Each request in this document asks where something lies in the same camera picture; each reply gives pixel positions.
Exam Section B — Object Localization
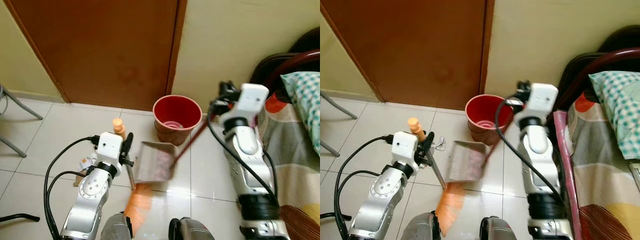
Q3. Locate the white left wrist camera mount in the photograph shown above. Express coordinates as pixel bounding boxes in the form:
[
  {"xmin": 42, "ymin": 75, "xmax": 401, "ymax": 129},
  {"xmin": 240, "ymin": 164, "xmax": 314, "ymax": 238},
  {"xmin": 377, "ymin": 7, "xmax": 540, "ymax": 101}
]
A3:
[
  {"xmin": 95, "ymin": 132, "xmax": 125, "ymax": 166},
  {"xmin": 391, "ymin": 131, "xmax": 419, "ymax": 166}
]

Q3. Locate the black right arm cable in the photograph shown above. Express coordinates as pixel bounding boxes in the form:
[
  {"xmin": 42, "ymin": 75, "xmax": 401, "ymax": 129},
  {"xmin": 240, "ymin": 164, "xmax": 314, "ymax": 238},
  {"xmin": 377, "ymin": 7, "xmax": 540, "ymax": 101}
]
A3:
[
  {"xmin": 494, "ymin": 99, "xmax": 566, "ymax": 202},
  {"xmin": 206, "ymin": 102, "xmax": 280, "ymax": 202}
]

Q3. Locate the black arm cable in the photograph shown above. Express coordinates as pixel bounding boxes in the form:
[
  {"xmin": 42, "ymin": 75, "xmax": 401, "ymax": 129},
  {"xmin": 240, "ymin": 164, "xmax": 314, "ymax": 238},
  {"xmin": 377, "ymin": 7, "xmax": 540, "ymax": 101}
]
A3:
[
  {"xmin": 43, "ymin": 135, "xmax": 101, "ymax": 240},
  {"xmin": 45, "ymin": 170, "xmax": 92, "ymax": 240},
  {"xmin": 206, "ymin": 102, "xmax": 280, "ymax": 202},
  {"xmin": 494, "ymin": 99, "xmax": 566, "ymax": 202},
  {"xmin": 334, "ymin": 135, "xmax": 397, "ymax": 240},
  {"xmin": 336, "ymin": 170, "xmax": 383, "ymax": 240}
]

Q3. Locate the grey metal chair leg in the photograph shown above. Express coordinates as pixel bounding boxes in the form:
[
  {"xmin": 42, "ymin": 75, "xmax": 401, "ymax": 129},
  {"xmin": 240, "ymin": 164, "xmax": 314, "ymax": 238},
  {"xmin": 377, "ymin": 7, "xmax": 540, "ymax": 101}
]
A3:
[
  {"xmin": 0, "ymin": 83, "xmax": 45, "ymax": 121},
  {"xmin": 0, "ymin": 135, "xmax": 28, "ymax": 159},
  {"xmin": 320, "ymin": 140, "xmax": 342, "ymax": 158},
  {"xmin": 320, "ymin": 90, "xmax": 359, "ymax": 121}
]

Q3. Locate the dark red curved bed rail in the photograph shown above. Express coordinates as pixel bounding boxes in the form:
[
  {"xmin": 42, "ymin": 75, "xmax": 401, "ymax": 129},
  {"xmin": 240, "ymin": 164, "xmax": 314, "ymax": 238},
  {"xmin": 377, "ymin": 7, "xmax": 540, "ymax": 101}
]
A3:
[
  {"xmin": 260, "ymin": 49, "xmax": 321, "ymax": 94},
  {"xmin": 552, "ymin": 47, "xmax": 640, "ymax": 115}
]

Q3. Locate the brown wooden door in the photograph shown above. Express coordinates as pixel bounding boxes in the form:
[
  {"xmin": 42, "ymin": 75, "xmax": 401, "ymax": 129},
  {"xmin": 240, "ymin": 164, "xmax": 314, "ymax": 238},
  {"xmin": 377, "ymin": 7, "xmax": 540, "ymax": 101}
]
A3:
[
  {"xmin": 320, "ymin": 0, "xmax": 496, "ymax": 111},
  {"xmin": 4, "ymin": 0, "xmax": 188, "ymax": 112}
]

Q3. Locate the grey robot right leg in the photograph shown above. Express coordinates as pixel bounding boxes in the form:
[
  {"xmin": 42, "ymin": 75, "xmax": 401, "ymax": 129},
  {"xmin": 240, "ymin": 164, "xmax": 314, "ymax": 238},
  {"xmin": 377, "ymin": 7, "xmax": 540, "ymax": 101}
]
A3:
[
  {"xmin": 479, "ymin": 215, "xmax": 527, "ymax": 240},
  {"xmin": 168, "ymin": 216, "xmax": 217, "ymax": 240}
]

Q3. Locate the green checkered pillow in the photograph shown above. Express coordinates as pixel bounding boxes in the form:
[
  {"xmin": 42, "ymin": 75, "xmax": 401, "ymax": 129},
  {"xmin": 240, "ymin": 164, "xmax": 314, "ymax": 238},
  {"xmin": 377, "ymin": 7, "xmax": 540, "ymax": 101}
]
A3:
[
  {"xmin": 588, "ymin": 70, "xmax": 640, "ymax": 162},
  {"xmin": 280, "ymin": 71, "xmax": 321, "ymax": 157}
]

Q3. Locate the orange broom with metal stick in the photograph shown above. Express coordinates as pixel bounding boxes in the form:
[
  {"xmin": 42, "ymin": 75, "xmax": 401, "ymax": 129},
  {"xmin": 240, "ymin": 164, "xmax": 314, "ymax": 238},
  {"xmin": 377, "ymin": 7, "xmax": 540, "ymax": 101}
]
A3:
[
  {"xmin": 407, "ymin": 117, "xmax": 467, "ymax": 224},
  {"xmin": 112, "ymin": 117, "xmax": 154, "ymax": 227}
]

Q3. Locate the red plastic bucket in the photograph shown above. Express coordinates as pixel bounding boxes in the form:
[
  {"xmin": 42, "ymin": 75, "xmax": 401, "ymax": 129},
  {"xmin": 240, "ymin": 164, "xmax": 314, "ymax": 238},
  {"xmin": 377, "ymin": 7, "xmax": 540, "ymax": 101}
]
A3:
[
  {"xmin": 152, "ymin": 94, "xmax": 203, "ymax": 147},
  {"xmin": 465, "ymin": 94, "xmax": 516, "ymax": 147}
]

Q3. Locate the black headboard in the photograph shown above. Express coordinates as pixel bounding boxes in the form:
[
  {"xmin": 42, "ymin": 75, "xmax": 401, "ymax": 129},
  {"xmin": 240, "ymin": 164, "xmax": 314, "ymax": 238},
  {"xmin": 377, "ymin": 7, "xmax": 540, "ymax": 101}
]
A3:
[
  {"xmin": 555, "ymin": 24, "xmax": 640, "ymax": 101},
  {"xmin": 249, "ymin": 27, "xmax": 321, "ymax": 87}
]

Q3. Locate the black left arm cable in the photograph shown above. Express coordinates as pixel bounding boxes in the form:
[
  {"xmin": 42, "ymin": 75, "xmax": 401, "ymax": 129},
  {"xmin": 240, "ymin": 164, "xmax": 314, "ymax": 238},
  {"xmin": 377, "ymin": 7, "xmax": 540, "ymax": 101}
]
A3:
[
  {"xmin": 45, "ymin": 170, "xmax": 92, "ymax": 240},
  {"xmin": 336, "ymin": 170, "xmax": 383, "ymax": 240},
  {"xmin": 334, "ymin": 135, "xmax": 397, "ymax": 240},
  {"xmin": 43, "ymin": 135, "xmax": 101, "ymax": 240}
]

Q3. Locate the metal dustpan with red handle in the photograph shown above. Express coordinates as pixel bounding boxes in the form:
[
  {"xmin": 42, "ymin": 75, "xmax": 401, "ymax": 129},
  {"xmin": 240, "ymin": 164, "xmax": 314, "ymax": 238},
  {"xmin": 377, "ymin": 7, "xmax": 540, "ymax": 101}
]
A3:
[
  {"xmin": 134, "ymin": 106, "xmax": 222, "ymax": 184},
  {"xmin": 446, "ymin": 112, "xmax": 522, "ymax": 184}
]

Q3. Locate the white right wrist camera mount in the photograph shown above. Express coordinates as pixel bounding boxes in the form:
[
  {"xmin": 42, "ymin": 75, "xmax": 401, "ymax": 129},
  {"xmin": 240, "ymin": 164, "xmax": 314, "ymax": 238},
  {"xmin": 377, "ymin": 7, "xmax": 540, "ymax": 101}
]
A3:
[
  {"xmin": 520, "ymin": 83, "xmax": 559, "ymax": 121},
  {"xmin": 234, "ymin": 83, "xmax": 270, "ymax": 121}
]

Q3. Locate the colourful patterned bed blanket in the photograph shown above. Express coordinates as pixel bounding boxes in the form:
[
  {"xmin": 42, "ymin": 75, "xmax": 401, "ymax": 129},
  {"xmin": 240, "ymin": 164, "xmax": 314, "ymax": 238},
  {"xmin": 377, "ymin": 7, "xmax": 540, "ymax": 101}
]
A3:
[
  {"xmin": 259, "ymin": 91, "xmax": 321, "ymax": 240},
  {"xmin": 564, "ymin": 92, "xmax": 640, "ymax": 240}
]

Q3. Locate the pink bed side rail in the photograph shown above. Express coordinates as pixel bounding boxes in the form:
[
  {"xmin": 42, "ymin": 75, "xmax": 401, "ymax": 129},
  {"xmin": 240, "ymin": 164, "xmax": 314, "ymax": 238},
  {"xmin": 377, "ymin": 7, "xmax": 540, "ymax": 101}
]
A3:
[{"xmin": 552, "ymin": 110, "xmax": 585, "ymax": 240}]

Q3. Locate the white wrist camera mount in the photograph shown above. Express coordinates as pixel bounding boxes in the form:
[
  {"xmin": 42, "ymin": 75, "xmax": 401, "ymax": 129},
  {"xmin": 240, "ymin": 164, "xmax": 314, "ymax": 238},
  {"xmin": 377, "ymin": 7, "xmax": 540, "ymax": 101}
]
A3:
[
  {"xmin": 391, "ymin": 131, "xmax": 419, "ymax": 166},
  {"xmin": 234, "ymin": 83, "xmax": 270, "ymax": 121},
  {"xmin": 520, "ymin": 83, "xmax": 559, "ymax": 121},
  {"xmin": 95, "ymin": 132, "xmax": 125, "ymax": 166}
]

